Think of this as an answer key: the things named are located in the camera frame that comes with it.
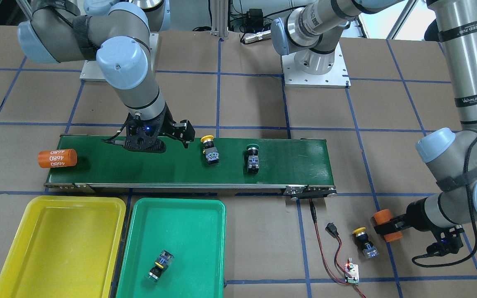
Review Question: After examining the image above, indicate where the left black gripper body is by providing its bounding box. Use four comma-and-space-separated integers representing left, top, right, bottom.
373, 198, 465, 258

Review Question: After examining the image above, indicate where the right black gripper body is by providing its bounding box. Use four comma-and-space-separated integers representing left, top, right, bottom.
102, 104, 195, 153

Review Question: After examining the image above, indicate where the yellow push button switch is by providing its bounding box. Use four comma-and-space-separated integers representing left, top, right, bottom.
200, 135, 220, 165

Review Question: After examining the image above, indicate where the orange cylinder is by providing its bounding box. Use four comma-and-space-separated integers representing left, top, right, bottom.
373, 209, 405, 242
38, 149, 77, 168

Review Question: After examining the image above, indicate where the green push button switch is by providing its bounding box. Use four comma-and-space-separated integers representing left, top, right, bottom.
146, 250, 175, 282

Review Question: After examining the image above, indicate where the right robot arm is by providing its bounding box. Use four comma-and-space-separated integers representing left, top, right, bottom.
17, 0, 195, 153

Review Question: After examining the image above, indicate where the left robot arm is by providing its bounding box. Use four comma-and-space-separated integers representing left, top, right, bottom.
285, 0, 461, 257

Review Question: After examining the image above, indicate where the small circuit board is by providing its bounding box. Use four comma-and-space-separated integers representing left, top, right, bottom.
344, 260, 359, 286

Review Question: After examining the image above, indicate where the green tray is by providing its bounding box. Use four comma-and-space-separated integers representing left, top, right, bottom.
116, 198, 226, 298

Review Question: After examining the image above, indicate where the yellow tray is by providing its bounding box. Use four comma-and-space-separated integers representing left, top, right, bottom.
0, 195, 126, 298

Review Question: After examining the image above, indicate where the green conveyor belt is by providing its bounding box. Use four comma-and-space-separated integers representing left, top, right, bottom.
45, 135, 336, 198

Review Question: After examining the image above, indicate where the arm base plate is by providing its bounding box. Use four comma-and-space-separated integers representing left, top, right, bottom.
281, 44, 352, 88
79, 32, 159, 82

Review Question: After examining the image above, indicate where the red black cable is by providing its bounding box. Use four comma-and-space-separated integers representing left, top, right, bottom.
309, 199, 367, 298

